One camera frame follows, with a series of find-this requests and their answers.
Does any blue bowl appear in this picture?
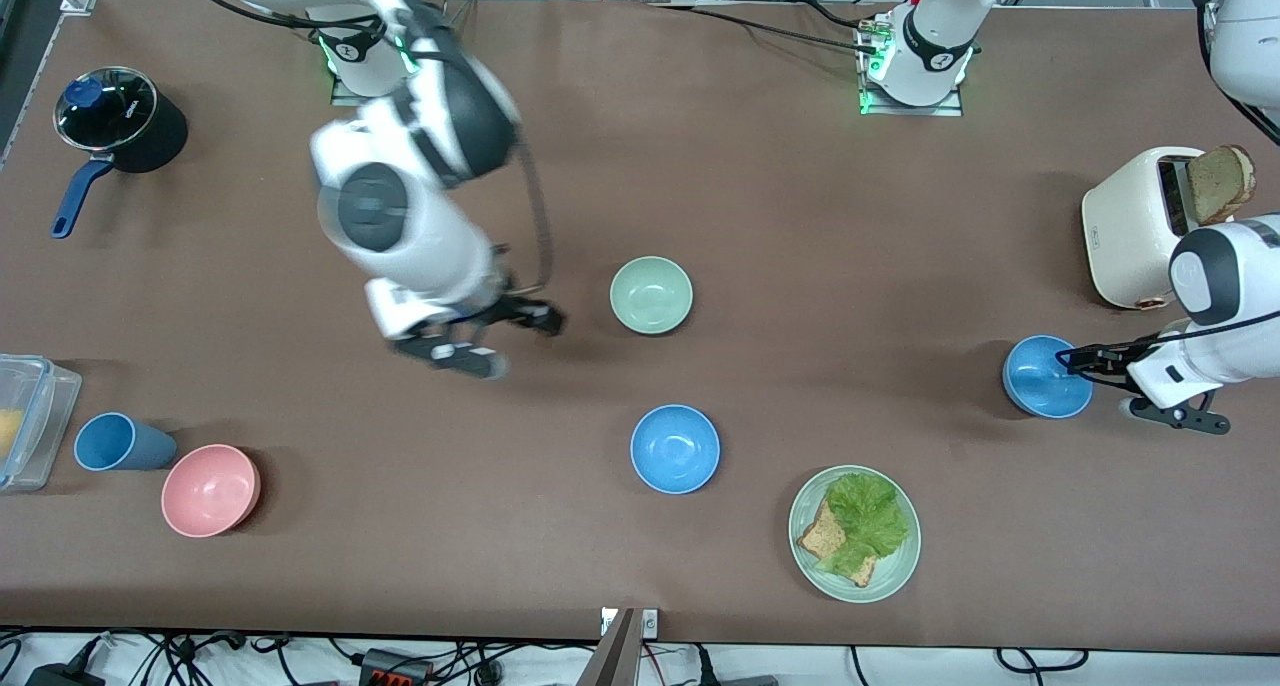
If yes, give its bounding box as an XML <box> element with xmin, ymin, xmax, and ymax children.
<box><xmin>630</xmin><ymin>404</ymin><xmax>721</xmax><ymax>495</ymax></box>
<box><xmin>1003</xmin><ymin>335</ymin><xmax>1095</xmax><ymax>420</ymax></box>

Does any light green bowl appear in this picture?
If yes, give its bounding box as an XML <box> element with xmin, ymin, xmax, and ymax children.
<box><xmin>609</xmin><ymin>256</ymin><xmax>694</xmax><ymax>336</ymax></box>

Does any pink bowl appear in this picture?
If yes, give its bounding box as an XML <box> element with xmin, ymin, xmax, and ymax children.
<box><xmin>161</xmin><ymin>444</ymin><xmax>262</xmax><ymax>539</ymax></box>

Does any cream toaster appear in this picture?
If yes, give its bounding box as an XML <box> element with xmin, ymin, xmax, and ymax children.
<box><xmin>1081</xmin><ymin>146</ymin><xmax>1241</xmax><ymax>311</ymax></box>

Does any toast slice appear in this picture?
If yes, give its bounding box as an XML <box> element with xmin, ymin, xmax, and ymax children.
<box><xmin>1186</xmin><ymin>144</ymin><xmax>1257</xmax><ymax>227</ymax></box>

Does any green lettuce leaf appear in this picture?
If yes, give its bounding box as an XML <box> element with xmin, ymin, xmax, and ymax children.
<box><xmin>818</xmin><ymin>472</ymin><xmax>910</xmax><ymax>577</ymax></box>

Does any light green plate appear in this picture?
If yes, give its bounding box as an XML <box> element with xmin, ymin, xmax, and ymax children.
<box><xmin>788</xmin><ymin>465</ymin><xmax>922</xmax><ymax>604</ymax></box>

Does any brown bread slice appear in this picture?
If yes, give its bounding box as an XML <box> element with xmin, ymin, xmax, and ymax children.
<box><xmin>797</xmin><ymin>498</ymin><xmax>879</xmax><ymax>588</ymax></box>

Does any blue cup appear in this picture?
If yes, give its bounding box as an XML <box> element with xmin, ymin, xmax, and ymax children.
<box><xmin>74</xmin><ymin>412</ymin><xmax>178</xmax><ymax>472</ymax></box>

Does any black red power strip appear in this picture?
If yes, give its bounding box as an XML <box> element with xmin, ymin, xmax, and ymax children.
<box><xmin>360</xmin><ymin>649</ymin><xmax>434</xmax><ymax>686</ymax></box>

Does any glass lid with blue knob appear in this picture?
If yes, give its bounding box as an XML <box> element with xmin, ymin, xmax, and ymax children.
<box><xmin>54</xmin><ymin>66</ymin><xmax>160</xmax><ymax>153</ymax></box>

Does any clear plastic container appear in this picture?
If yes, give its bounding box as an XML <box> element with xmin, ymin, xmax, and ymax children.
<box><xmin>0</xmin><ymin>354</ymin><xmax>83</xmax><ymax>493</ymax></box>

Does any black power adapter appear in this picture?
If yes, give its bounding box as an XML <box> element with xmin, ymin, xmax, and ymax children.
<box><xmin>24</xmin><ymin>664</ymin><xmax>107</xmax><ymax>686</ymax></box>

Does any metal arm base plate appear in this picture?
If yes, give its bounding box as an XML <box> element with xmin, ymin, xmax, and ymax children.
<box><xmin>857</xmin><ymin>11</ymin><xmax>964</xmax><ymax>118</ymax></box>
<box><xmin>330</xmin><ymin>11</ymin><xmax>443</xmax><ymax>108</ymax></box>

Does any black floor cable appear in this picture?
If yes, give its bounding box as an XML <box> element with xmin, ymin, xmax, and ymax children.
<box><xmin>994</xmin><ymin>647</ymin><xmax>1090</xmax><ymax>674</ymax></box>

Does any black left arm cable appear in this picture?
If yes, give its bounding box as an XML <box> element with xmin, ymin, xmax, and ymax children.
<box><xmin>1058</xmin><ymin>0</ymin><xmax>1280</xmax><ymax>369</ymax></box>

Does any black pot with blue handle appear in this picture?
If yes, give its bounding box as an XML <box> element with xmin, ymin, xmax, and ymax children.
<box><xmin>51</xmin><ymin>66</ymin><xmax>189</xmax><ymax>240</ymax></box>

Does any small metal bracket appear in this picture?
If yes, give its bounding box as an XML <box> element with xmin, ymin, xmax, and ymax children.
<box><xmin>600</xmin><ymin>608</ymin><xmax>660</xmax><ymax>638</ymax></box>

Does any grey camera pole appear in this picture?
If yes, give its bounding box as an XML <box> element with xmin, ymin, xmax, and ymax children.
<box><xmin>577</xmin><ymin>608</ymin><xmax>641</xmax><ymax>686</ymax></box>

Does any black table cable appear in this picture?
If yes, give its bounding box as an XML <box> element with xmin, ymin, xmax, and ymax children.
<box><xmin>648</xmin><ymin>2</ymin><xmax>883</xmax><ymax>55</ymax></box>

